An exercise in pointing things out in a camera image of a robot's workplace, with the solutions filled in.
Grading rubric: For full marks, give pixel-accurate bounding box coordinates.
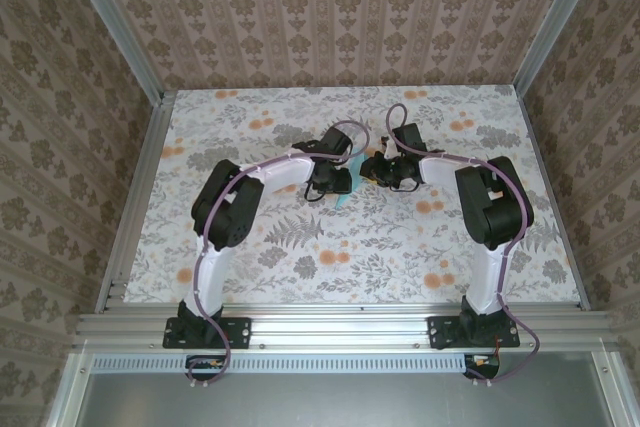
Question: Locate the black connector board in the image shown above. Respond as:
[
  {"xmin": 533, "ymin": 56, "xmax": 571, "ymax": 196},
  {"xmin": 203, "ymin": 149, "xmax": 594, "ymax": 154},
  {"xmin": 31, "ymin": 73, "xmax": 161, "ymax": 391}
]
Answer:
[
  {"xmin": 184, "ymin": 354, "xmax": 235, "ymax": 382},
  {"xmin": 462, "ymin": 352, "xmax": 502, "ymax": 379}
]

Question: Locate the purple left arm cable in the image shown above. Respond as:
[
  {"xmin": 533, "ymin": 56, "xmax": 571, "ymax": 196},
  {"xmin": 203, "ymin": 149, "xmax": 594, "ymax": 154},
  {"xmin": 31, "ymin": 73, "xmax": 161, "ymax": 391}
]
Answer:
[{"xmin": 192, "ymin": 119, "xmax": 372, "ymax": 388}]

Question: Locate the light blue paper sheet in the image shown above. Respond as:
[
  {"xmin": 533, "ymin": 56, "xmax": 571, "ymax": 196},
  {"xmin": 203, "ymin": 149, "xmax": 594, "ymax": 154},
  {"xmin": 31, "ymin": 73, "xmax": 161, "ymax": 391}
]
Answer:
[{"xmin": 332, "ymin": 153, "xmax": 366, "ymax": 210}]

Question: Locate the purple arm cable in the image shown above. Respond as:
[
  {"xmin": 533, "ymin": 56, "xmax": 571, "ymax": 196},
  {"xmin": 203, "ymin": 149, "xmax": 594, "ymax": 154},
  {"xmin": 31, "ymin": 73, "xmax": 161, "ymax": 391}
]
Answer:
[
  {"xmin": 385, "ymin": 103, "xmax": 541, "ymax": 388},
  {"xmin": 192, "ymin": 119, "xmax": 372, "ymax": 388}
]

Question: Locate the aluminium table side rail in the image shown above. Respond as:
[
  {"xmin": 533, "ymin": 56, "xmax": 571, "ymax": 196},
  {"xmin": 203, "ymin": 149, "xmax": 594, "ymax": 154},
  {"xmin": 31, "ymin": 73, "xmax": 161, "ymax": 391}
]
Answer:
[
  {"xmin": 93, "ymin": 90, "xmax": 177, "ymax": 313},
  {"xmin": 516, "ymin": 88, "xmax": 592, "ymax": 312}
]

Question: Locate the slotted grey cable duct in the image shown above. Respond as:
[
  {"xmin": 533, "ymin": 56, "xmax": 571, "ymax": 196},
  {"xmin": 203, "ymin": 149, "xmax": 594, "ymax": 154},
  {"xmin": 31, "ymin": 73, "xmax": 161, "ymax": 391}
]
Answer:
[{"xmin": 92, "ymin": 352, "xmax": 471, "ymax": 374}]

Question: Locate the aluminium cross beam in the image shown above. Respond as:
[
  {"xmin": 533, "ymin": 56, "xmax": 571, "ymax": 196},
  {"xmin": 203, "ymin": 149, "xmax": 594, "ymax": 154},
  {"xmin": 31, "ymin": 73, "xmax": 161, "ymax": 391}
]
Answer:
[{"xmin": 72, "ymin": 310, "xmax": 619, "ymax": 351}]

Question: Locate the aluminium lower frame rail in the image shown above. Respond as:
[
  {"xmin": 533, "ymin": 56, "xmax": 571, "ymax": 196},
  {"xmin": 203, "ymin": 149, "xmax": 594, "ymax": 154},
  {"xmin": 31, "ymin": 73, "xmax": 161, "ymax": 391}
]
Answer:
[
  {"xmin": 45, "ymin": 351, "xmax": 94, "ymax": 427},
  {"xmin": 592, "ymin": 350, "xmax": 640, "ymax": 427}
]

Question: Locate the floral patterned table cover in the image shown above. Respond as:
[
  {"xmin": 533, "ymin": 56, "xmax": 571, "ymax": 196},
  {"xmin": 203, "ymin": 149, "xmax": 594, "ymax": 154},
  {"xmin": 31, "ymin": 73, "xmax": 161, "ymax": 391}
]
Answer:
[{"xmin": 122, "ymin": 88, "xmax": 584, "ymax": 306}]

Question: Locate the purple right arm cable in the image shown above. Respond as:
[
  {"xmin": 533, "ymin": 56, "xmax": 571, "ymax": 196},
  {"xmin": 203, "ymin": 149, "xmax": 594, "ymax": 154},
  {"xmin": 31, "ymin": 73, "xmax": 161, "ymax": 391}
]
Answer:
[{"xmin": 385, "ymin": 103, "xmax": 541, "ymax": 388}]

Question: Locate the grey metal panel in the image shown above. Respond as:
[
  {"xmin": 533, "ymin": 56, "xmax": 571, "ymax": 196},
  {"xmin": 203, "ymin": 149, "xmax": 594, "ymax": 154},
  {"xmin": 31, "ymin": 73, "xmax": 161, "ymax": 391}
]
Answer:
[{"xmin": 74, "ymin": 352, "xmax": 624, "ymax": 427}]

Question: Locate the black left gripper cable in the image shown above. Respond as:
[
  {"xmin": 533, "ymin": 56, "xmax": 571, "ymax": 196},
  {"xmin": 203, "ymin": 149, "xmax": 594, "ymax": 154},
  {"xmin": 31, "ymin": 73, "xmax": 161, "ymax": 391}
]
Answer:
[{"xmin": 303, "ymin": 181, "xmax": 331, "ymax": 203}]

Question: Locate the aluminium corner post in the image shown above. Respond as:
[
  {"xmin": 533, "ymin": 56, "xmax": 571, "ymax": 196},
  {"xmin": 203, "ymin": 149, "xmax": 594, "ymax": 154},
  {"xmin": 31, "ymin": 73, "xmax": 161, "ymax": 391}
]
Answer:
[
  {"xmin": 511, "ymin": 0, "xmax": 612, "ymax": 98},
  {"xmin": 58, "ymin": 0, "xmax": 167, "ymax": 104}
]

